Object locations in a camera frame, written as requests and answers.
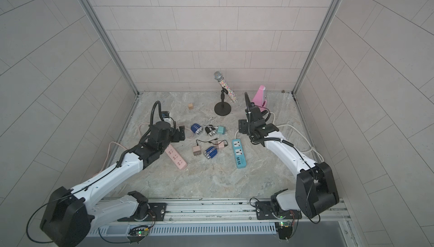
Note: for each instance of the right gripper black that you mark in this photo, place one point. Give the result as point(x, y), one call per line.
point(243, 125)

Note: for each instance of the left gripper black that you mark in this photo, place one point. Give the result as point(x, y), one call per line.
point(177, 137)

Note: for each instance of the pink power strip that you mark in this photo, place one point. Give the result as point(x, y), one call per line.
point(176, 158)

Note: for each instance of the beige power adapter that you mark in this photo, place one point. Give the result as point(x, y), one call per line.
point(196, 150)

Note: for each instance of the teal power adapter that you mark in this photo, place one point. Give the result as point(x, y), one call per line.
point(221, 130)

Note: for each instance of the black electric shaver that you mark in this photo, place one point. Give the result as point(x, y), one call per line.
point(211, 130)

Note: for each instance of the small blue electric shaver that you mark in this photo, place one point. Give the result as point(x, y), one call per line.
point(210, 152)

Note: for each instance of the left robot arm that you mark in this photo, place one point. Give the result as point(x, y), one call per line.
point(70, 214)

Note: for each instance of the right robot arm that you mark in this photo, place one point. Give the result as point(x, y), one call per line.
point(315, 190)

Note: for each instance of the black microphone stand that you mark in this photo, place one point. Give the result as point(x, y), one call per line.
point(222, 108)

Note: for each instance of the pink metronome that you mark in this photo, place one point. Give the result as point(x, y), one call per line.
point(260, 98)

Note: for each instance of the teal power strip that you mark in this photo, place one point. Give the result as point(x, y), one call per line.
point(239, 153)

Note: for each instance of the glitter microphone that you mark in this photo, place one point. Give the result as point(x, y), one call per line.
point(218, 76)

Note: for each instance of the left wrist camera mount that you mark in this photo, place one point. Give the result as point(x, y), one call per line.
point(166, 116)

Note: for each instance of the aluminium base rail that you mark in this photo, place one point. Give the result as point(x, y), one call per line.
point(190, 210)

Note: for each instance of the left corner aluminium post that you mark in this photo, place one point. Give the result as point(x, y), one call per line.
point(95, 22)

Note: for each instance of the corner aluminium post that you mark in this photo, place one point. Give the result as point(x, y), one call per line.
point(331, 12)
point(95, 22)

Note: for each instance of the right corner aluminium post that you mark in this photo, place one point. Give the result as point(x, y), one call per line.
point(331, 12)

